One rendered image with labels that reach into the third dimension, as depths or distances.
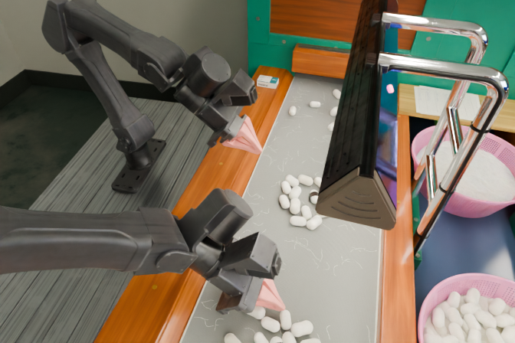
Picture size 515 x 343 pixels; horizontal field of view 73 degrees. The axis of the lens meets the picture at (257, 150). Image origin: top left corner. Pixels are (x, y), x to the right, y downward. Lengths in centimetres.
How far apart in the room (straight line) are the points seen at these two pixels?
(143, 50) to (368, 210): 49
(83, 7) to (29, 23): 194
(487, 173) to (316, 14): 62
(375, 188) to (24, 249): 34
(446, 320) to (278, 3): 88
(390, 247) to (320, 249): 13
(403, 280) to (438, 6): 70
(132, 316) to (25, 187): 157
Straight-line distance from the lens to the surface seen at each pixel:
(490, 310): 77
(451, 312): 73
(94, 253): 45
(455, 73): 53
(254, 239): 50
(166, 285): 66
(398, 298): 68
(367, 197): 35
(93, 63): 86
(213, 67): 62
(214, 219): 50
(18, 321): 85
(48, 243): 42
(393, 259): 71
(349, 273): 70
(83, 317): 80
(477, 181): 98
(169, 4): 212
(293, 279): 68
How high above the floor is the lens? 134
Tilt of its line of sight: 42 degrees down
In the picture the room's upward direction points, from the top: straight up
